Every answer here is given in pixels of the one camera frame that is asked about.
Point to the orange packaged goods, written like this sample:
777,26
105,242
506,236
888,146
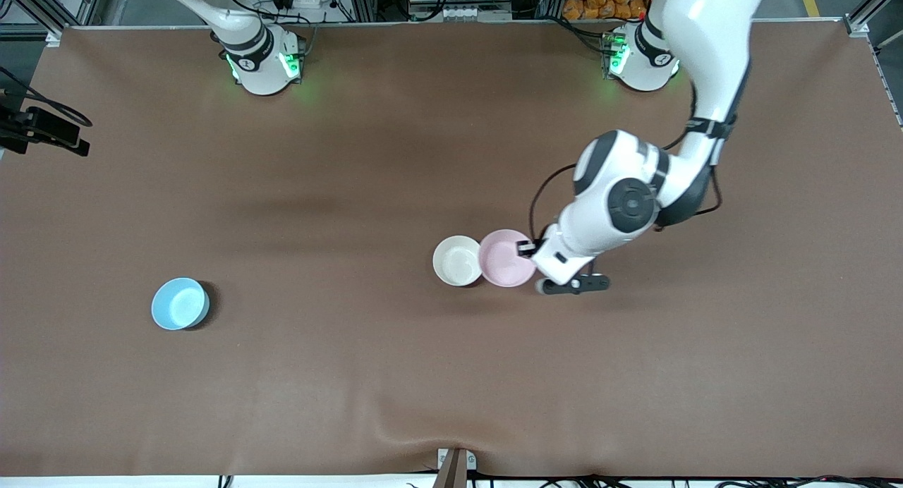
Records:
600,1

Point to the pink bowl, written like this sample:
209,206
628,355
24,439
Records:
502,262

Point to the blue bowl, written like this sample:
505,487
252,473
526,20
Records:
178,303

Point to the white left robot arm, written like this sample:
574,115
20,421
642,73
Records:
705,37

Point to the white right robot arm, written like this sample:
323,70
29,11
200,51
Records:
261,72

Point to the metal table edge bracket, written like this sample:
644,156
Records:
455,470

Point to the white bowl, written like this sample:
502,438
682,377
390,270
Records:
455,262

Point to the white connector block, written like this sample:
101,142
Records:
465,13

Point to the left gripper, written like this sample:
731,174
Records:
537,247

